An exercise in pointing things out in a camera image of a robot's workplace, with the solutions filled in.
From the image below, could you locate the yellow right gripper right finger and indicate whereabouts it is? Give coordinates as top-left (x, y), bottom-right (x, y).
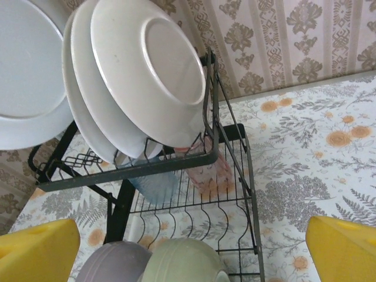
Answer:
top-left (305, 216), bottom-right (376, 282)

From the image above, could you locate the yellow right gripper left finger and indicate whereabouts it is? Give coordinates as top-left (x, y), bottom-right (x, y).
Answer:
top-left (0, 219), bottom-right (81, 282)

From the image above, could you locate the purple ceramic bowl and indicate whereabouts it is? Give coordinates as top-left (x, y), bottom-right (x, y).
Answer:
top-left (76, 240), bottom-right (153, 282)

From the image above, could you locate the blue translucent plastic cup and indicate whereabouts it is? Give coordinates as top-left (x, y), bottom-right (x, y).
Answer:
top-left (127, 155), bottom-right (179, 205)

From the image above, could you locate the pale green ceramic bowl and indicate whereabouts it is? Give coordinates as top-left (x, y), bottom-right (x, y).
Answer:
top-left (140, 237), bottom-right (229, 282)

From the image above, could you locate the white plate thin green rim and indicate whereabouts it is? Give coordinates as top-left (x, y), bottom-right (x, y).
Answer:
top-left (61, 2), bottom-right (164, 165)

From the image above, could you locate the pink translucent plastic cup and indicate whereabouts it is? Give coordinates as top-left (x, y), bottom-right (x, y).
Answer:
top-left (173, 135), bottom-right (233, 196)

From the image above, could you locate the plate with red characters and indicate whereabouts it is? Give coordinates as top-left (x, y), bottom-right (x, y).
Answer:
top-left (0, 0), bottom-right (74, 151)

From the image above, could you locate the plate with green lettered band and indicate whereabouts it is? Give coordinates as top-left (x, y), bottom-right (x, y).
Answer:
top-left (89, 0), bottom-right (206, 147)

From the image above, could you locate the black wire dish rack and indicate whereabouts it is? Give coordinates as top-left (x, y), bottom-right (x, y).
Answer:
top-left (29, 48), bottom-right (267, 282)

